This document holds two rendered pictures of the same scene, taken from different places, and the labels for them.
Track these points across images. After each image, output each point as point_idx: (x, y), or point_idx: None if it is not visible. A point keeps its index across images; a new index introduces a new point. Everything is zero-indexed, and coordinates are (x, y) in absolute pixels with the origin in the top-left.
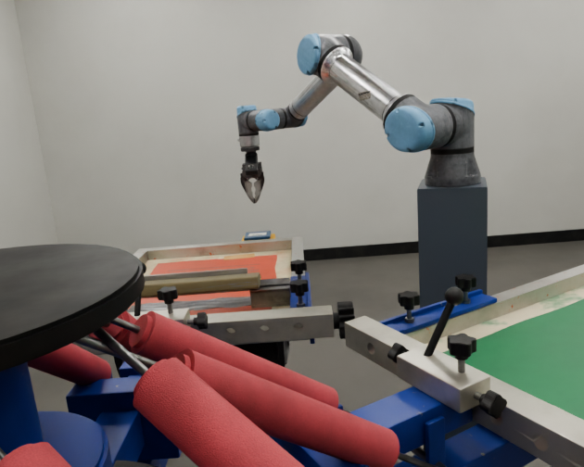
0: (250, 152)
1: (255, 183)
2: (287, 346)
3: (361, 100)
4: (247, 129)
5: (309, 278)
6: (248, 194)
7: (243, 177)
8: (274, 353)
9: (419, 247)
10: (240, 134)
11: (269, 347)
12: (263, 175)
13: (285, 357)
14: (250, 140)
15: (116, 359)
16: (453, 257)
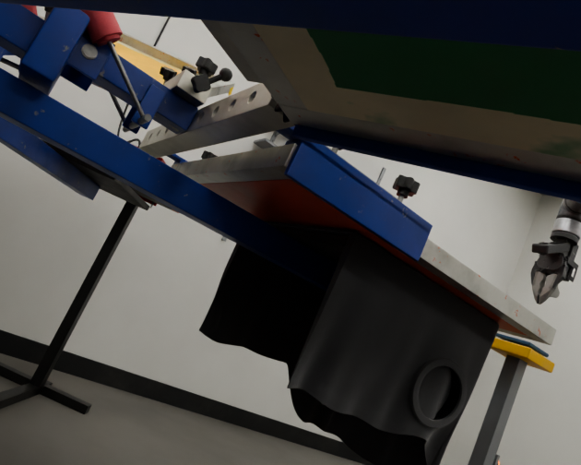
0: (561, 241)
1: (548, 277)
2: (412, 413)
3: None
4: (565, 209)
5: (412, 210)
6: (534, 288)
7: (537, 266)
8: (422, 464)
9: None
10: (556, 217)
11: (420, 449)
12: (564, 270)
13: (398, 423)
14: (564, 222)
15: (230, 259)
16: None
